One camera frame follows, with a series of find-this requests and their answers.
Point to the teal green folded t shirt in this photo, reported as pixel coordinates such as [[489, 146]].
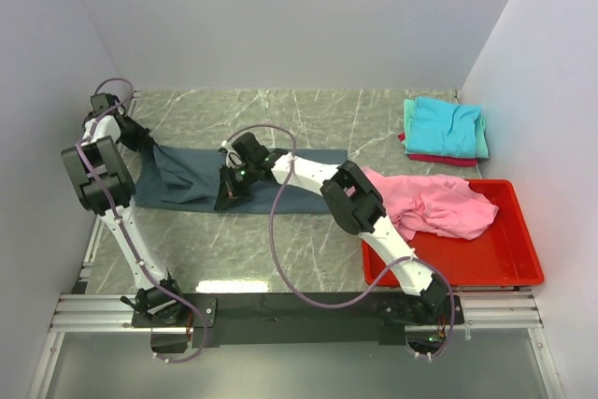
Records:
[[483, 137]]

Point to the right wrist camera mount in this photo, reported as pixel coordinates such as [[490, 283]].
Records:
[[231, 157]]

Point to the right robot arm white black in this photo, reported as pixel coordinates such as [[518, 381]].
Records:
[[355, 204]]

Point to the slate blue t shirt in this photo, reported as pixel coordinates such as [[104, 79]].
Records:
[[188, 180]]

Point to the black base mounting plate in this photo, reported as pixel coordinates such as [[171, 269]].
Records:
[[211, 320]]

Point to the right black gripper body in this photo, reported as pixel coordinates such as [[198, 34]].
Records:
[[232, 184]]

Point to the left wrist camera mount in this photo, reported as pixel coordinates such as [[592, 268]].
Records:
[[101, 102]]

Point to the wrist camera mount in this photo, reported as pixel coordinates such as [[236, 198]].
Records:
[[101, 102], [231, 157]]

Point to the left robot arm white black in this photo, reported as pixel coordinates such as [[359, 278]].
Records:
[[104, 186]]

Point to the pink t shirt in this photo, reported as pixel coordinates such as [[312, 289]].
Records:
[[438, 204]]

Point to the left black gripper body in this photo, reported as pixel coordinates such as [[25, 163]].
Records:
[[141, 138]]

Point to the aluminium extrusion rail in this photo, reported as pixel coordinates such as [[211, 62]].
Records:
[[92, 352]]

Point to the cyan folded t shirt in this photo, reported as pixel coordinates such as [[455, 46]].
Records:
[[444, 125]]

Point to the crimson folded t shirt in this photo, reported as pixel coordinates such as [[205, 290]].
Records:
[[458, 162]]

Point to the red plastic bin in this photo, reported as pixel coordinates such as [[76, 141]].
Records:
[[503, 256]]

